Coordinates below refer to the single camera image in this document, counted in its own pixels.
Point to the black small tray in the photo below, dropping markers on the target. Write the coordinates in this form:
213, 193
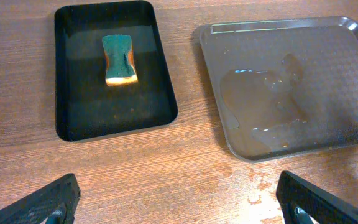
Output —
86, 107

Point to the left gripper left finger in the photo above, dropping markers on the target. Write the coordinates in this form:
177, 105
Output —
54, 203

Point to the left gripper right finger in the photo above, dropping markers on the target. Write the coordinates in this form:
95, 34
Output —
303, 202

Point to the green orange sponge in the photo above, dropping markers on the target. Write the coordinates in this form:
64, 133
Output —
119, 57

